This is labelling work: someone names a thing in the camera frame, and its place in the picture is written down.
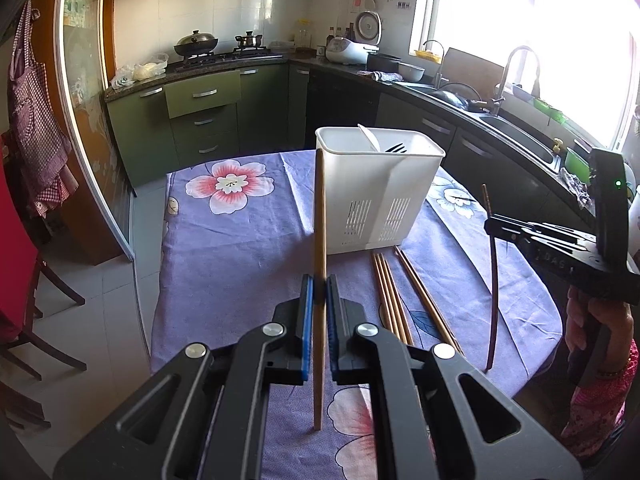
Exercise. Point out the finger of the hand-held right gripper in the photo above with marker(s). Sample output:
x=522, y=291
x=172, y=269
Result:
x=540, y=232

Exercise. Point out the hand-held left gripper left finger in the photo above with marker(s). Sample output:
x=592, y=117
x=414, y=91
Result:
x=309, y=330

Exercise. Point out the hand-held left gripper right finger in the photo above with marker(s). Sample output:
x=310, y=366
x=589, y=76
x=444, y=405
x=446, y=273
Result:
x=331, y=340

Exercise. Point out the dark wooden chopstick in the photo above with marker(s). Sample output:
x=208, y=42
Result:
x=496, y=280

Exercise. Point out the white plastic utensil holder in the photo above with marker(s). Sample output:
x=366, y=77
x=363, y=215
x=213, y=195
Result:
x=360, y=180

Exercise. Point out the person's right forearm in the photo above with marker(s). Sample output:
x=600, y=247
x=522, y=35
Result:
x=600, y=410

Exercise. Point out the person's right hand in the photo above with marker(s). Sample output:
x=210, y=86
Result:
x=575, y=320

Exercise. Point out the purple floral tablecloth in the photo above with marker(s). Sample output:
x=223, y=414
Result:
x=250, y=270

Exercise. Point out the steel sink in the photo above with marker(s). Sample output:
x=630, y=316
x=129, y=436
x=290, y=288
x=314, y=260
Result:
x=520, y=135

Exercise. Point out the green plastic basin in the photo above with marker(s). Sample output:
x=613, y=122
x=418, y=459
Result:
x=550, y=110

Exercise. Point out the blue tray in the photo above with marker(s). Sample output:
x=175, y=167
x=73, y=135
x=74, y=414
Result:
x=522, y=94

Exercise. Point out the black pan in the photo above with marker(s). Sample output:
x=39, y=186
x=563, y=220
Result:
x=457, y=97

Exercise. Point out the tall steel faucet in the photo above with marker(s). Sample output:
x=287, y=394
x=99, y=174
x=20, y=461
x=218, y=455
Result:
x=505, y=70

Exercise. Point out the black fork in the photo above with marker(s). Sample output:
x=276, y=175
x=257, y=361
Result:
x=396, y=148

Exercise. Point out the wooden cutting board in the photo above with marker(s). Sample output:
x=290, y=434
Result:
x=472, y=72

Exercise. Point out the window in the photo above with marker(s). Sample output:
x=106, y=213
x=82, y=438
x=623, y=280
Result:
x=575, y=35

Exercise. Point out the small steel faucet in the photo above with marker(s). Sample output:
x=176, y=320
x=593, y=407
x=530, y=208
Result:
x=439, y=67

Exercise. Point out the white spoon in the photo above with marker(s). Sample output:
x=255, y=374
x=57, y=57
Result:
x=369, y=136

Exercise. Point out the white bowl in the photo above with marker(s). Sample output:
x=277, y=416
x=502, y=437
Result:
x=411, y=71

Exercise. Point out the yellow tray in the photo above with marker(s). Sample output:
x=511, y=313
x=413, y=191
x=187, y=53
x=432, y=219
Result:
x=427, y=56

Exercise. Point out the dish rag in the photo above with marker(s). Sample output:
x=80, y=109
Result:
x=382, y=76

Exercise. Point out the black inner pot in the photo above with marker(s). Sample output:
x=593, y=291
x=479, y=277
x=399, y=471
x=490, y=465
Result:
x=382, y=62

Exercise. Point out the green drawer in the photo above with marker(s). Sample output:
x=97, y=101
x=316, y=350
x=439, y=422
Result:
x=200, y=95

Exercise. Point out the green base cabinets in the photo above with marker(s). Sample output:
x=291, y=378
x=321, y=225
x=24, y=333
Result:
x=145, y=125

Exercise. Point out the white rice cooker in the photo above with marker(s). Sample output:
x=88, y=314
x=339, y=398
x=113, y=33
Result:
x=347, y=50

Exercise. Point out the gas stove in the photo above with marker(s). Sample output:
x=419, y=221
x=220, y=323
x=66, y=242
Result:
x=225, y=56

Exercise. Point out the clear jar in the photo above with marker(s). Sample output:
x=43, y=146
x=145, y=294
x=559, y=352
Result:
x=303, y=35

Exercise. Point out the small steel pot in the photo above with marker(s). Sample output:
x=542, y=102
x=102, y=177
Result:
x=249, y=41

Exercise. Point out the wooden chair with red cover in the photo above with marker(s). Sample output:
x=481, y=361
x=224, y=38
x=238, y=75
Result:
x=20, y=260

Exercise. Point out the black wok with lid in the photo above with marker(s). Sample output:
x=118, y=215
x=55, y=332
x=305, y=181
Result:
x=196, y=44

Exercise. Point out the plastic bag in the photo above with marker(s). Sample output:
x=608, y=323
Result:
x=142, y=70

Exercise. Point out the sliding glass door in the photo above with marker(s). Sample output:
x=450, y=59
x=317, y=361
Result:
x=85, y=110

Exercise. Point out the checkered apron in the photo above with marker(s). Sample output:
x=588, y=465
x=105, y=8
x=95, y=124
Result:
x=35, y=125

